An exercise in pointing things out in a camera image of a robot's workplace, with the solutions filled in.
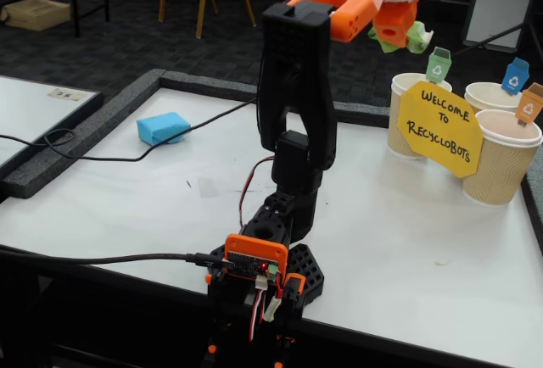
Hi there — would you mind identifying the small paper note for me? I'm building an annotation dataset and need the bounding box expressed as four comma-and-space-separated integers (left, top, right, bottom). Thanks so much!
48, 87, 88, 102

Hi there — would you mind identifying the black framed white easel board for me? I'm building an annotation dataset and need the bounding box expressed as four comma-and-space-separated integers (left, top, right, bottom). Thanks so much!
451, 0, 543, 59

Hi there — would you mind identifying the black robot base clamp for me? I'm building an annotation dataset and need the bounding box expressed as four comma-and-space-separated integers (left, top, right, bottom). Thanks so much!
202, 243, 327, 368

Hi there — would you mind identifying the black table leg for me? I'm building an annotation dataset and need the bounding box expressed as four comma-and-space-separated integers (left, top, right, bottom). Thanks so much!
67, 0, 112, 39

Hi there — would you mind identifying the blue paper parcel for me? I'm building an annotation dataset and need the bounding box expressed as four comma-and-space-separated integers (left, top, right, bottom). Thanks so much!
136, 111, 193, 148

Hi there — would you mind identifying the short dark grey foam strip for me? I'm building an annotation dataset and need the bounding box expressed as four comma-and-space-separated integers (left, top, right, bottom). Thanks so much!
333, 100, 391, 130

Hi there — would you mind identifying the yellow handwritten welcome sign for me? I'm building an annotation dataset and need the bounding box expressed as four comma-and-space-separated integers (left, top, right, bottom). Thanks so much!
396, 80, 484, 179

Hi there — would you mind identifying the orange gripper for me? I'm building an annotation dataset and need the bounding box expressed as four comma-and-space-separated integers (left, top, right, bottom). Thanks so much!
372, 1, 419, 49

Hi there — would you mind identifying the servo wire bundle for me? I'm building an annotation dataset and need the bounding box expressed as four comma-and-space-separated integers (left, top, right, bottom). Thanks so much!
245, 274, 286, 343

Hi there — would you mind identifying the brown cardboard box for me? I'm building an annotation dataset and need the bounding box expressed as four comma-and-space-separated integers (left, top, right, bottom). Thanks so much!
0, 0, 72, 32

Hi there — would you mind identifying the orange recycling bin label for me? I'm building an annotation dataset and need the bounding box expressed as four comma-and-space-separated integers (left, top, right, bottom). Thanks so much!
516, 82, 543, 128

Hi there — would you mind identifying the thick black USB cable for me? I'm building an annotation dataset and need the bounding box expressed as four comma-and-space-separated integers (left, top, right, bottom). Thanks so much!
0, 243, 232, 271

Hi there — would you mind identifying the thin black camera cable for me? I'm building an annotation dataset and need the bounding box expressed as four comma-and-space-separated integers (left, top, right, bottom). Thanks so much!
0, 97, 259, 162

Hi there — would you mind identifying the orange controller board holder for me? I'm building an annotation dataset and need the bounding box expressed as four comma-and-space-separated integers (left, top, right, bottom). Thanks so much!
223, 233, 289, 281

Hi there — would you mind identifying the blue recycling bin label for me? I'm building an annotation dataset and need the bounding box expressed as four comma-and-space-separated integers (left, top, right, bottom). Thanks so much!
501, 57, 532, 96

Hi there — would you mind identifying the ribbed brown paper cup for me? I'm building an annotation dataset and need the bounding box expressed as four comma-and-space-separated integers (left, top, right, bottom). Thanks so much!
386, 72, 454, 161
461, 109, 543, 207
463, 81, 531, 114

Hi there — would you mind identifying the green paper parcel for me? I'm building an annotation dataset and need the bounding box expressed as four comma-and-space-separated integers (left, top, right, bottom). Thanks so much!
367, 20, 435, 54

